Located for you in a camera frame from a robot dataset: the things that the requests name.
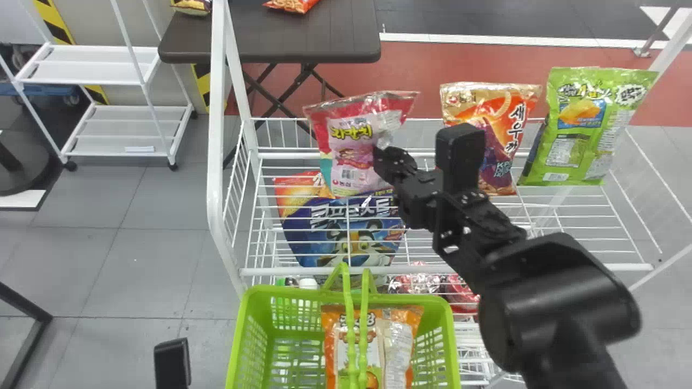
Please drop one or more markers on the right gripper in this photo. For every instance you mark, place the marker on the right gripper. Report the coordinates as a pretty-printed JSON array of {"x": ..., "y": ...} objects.
[{"x": 419, "y": 197}]

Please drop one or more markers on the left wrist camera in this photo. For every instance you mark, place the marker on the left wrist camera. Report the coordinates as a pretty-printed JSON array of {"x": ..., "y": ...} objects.
[{"x": 172, "y": 364}]

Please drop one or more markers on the dark side table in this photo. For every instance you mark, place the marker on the dark side table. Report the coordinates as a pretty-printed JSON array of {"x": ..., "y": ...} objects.
[{"x": 281, "y": 35}]

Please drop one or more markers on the white shelf trolley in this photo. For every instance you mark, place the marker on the white shelf trolley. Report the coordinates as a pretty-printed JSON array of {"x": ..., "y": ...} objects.
[{"x": 89, "y": 70}]

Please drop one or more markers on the red snack packet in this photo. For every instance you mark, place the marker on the red snack packet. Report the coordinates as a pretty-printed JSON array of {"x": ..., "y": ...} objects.
[
  {"x": 460, "y": 294},
  {"x": 348, "y": 138},
  {"x": 419, "y": 282}
]

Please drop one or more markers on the yellow snack packet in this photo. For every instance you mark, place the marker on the yellow snack packet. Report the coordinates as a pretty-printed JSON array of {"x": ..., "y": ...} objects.
[{"x": 190, "y": 5}]

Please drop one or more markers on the green snack packet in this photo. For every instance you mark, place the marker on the green snack packet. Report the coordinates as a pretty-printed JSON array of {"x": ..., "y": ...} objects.
[{"x": 586, "y": 124}]

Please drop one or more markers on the orange snack packet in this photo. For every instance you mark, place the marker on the orange snack packet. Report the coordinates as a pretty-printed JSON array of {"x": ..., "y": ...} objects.
[
  {"x": 289, "y": 4},
  {"x": 338, "y": 351},
  {"x": 297, "y": 192},
  {"x": 500, "y": 116}
]

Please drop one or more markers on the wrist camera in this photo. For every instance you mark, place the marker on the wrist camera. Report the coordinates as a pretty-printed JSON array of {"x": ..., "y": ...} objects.
[
  {"x": 172, "y": 364},
  {"x": 459, "y": 154}
]

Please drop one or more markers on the white bottle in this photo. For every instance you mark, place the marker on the white bottle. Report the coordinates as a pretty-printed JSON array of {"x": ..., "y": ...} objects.
[{"x": 308, "y": 283}]

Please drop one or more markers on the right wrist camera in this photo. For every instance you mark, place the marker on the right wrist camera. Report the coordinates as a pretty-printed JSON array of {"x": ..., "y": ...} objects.
[{"x": 459, "y": 154}]

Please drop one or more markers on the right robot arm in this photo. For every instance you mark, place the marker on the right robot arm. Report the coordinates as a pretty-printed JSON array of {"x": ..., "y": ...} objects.
[{"x": 551, "y": 313}]

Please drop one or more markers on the blue cereal bag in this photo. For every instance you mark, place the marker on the blue cereal bag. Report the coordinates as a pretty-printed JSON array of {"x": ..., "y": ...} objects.
[{"x": 335, "y": 237}]

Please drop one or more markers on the yellow black striped post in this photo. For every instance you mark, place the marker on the yellow black striped post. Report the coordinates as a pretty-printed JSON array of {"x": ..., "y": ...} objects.
[{"x": 53, "y": 21}]

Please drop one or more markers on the green basket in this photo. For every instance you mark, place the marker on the green basket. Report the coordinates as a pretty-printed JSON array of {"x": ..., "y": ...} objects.
[{"x": 259, "y": 346}]

